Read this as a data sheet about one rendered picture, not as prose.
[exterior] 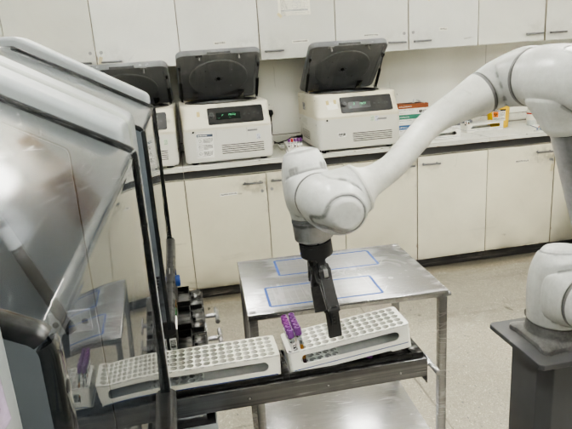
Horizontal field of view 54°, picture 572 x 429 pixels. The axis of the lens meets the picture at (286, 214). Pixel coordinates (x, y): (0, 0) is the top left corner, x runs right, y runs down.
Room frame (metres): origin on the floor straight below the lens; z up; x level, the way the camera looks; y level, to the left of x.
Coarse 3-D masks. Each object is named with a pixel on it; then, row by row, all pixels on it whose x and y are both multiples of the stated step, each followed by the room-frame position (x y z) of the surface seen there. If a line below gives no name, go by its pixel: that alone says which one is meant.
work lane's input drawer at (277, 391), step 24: (360, 360) 1.20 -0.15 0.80; (384, 360) 1.18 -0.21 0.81; (408, 360) 1.18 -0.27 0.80; (240, 384) 1.12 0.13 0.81; (264, 384) 1.12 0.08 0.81; (288, 384) 1.13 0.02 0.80; (312, 384) 1.14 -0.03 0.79; (336, 384) 1.15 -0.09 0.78; (360, 384) 1.16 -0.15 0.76; (192, 408) 1.09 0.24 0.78; (216, 408) 1.10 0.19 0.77
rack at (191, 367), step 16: (272, 336) 1.23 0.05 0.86; (176, 352) 1.19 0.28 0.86; (192, 352) 1.18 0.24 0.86; (208, 352) 1.18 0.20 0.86; (224, 352) 1.18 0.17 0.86; (240, 352) 1.17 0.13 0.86; (256, 352) 1.17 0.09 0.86; (272, 352) 1.16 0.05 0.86; (176, 368) 1.12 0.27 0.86; (192, 368) 1.11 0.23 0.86; (208, 368) 1.12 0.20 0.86; (224, 368) 1.12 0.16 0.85; (240, 368) 1.19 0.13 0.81; (256, 368) 1.19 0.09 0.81; (272, 368) 1.14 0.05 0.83; (176, 384) 1.14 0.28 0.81; (192, 384) 1.11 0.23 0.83; (208, 384) 1.12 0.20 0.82
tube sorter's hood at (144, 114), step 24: (0, 48) 1.45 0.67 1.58; (48, 72) 1.36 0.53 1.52; (72, 72) 1.63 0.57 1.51; (96, 96) 1.31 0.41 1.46; (120, 96) 1.55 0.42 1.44; (144, 120) 1.25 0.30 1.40; (144, 144) 1.08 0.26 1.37; (168, 216) 1.66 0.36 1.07; (168, 240) 1.49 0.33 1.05; (168, 264) 1.33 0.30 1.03; (168, 288) 1.20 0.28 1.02; (168, 312) 1.08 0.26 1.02
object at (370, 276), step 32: (288, 256) 1.91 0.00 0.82; (352, 256) 1.87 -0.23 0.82; (384, 256) 1.85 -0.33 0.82; (256, 288) 1.64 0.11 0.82; (288, 288) 1.63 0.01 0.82; (352, 288) 1.59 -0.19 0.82; (384, 288) 1.58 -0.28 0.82; (416, 288) 1.56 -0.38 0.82; (256, 320) 1.45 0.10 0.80; (384, 384) 1.89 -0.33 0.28; (256, 416) 1.87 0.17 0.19; (288, 416) 1.73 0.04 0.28; (320, 416) 1.72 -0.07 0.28; (352, 416) 1.71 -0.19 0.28; (384, 416) 1.69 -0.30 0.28; (416, 416) 1.68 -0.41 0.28
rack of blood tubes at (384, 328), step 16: (352, 320) 1.25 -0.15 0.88; (368, 320) 1.24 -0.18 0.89; (384, 320) 1.23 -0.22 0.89; (400, 320) 1.22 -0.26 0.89; (304, 336) 1.21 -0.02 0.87; (320, 336) 1.20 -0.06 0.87; (352, 336) 1.18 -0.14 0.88; (368, 336) 1.18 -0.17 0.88; (384, 336) 1.25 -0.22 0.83; (400, 336) 1.19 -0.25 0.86; (288, 352) 1.15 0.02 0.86; (304, 352) 1.15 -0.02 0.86; (320, 352) 1.20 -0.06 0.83; (336, 352) 1.19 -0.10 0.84; (352, 352) 1.17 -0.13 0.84; (368, 352) 1.18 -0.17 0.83; (304, 368) 1.15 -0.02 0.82
